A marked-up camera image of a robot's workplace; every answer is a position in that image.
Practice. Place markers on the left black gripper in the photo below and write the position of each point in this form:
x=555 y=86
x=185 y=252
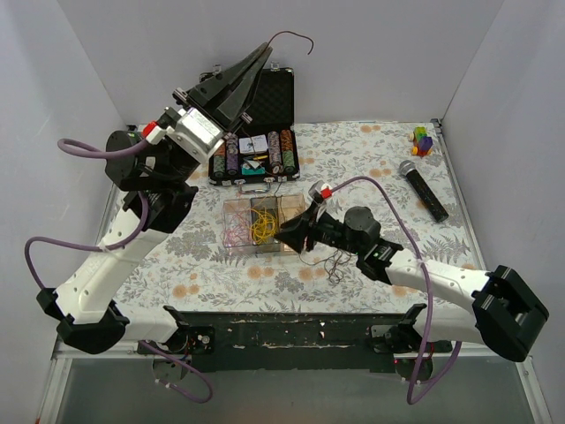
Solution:
x=205 y=106

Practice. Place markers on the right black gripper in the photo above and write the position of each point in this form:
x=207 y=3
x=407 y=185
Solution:
x=312 y=230

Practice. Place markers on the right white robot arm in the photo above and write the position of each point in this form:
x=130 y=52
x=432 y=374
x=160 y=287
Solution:
x=493 y=308

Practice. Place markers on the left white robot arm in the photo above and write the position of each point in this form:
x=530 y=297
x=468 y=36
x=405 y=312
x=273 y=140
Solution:
x=151 y=168

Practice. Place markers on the purple poker chip row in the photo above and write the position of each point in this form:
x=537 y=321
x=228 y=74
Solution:
x=231 y=145

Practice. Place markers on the clear plastic organizer box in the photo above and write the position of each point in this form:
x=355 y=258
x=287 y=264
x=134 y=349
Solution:
x=249 y=225

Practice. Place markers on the white playing card deck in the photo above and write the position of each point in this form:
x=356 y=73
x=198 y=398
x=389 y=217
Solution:
x=257 y=144

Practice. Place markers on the orange poker chip row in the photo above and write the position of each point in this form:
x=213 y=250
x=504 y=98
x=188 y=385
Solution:
x=219 y=161

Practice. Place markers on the black poker chip case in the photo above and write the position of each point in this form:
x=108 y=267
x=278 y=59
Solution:
x=273 y=109

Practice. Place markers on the grey poker chip row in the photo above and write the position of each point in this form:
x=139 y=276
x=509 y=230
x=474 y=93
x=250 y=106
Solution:
x=274 y=150

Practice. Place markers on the teal card box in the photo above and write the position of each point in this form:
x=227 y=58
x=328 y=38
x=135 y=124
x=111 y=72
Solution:
x=252 y=168

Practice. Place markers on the floral table mat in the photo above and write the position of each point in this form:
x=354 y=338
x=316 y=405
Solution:
x=193 y=271

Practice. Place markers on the orange green chip row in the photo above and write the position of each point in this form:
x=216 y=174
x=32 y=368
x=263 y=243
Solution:
x=287 y=151

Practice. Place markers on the black handheld microphone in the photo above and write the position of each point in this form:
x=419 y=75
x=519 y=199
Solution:
x=408 y=170

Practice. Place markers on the colourful toy block train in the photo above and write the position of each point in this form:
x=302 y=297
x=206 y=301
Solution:
x=422 y=143

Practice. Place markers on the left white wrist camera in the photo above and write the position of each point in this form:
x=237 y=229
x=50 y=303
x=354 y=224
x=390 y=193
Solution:
x=196 y=134

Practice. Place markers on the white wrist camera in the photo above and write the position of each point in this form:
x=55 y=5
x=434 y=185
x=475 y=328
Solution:
x=196 y=134
x=319 y=193

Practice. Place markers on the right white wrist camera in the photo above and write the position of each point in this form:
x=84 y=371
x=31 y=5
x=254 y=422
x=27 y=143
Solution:
x=319 y=193

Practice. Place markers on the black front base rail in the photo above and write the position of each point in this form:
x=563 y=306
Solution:
x=285 y=341

